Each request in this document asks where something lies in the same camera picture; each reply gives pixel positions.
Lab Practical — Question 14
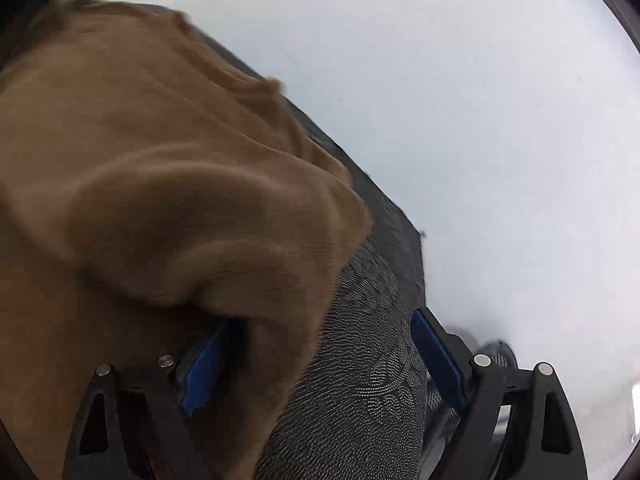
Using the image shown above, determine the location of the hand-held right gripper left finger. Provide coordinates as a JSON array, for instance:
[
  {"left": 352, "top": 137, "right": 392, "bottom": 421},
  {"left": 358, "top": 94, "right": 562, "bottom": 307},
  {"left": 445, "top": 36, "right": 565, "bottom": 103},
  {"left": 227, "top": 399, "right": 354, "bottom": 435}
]
[{"left": 62, "top": 317, "right": 228, "bottom": 480}]

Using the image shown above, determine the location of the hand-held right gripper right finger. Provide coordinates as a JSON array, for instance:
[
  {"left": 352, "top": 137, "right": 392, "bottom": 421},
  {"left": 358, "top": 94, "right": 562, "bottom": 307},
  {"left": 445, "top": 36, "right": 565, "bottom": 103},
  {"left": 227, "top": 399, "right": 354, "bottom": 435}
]
[{"left": 410, "top": 306, "right": 588, "bottom": 480}]

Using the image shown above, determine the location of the brown fleece garment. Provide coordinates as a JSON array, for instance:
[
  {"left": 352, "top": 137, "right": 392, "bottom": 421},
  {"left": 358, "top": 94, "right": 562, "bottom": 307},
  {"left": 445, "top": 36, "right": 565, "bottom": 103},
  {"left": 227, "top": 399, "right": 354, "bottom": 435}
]
[{"left": 0, "top": 0, "right": 373, "bottom": 480}]

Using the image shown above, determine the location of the grey shoe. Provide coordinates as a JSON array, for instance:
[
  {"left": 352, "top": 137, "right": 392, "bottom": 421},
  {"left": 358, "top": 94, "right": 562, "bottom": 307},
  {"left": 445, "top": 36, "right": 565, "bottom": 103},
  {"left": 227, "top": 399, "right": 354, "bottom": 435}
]
[{"left": 472, "top": 340, "right": 518, "bottom": 371}]

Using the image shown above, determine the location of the black dotted pattern mat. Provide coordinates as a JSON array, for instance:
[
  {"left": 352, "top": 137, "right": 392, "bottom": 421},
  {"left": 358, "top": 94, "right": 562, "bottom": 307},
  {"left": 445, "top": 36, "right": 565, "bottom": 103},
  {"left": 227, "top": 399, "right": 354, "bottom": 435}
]
[{"left": 135, "top": 2, "right": 458, "bottom": 480}]

